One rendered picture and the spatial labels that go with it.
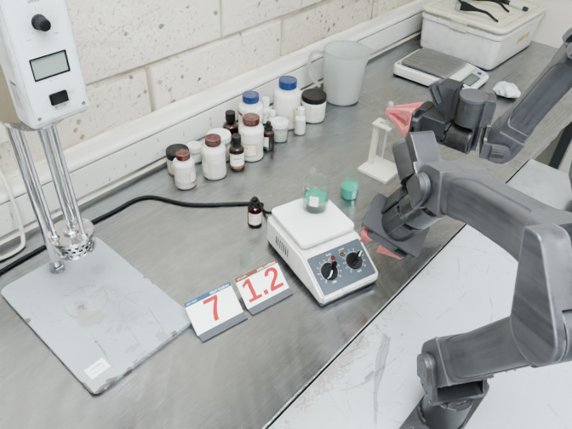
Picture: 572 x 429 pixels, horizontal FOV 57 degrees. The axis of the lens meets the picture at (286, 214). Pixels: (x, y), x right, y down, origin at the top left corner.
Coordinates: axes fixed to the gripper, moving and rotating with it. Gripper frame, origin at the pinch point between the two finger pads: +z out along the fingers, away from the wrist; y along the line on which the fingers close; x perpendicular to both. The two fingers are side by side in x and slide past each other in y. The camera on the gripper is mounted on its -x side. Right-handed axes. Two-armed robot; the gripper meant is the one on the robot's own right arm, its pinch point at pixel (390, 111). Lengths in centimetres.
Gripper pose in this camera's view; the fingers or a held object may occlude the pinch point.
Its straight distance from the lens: 121.7
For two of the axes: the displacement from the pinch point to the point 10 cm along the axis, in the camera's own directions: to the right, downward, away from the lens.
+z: -7.7, -4.1, 4.9
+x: -0.1, 7.7, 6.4
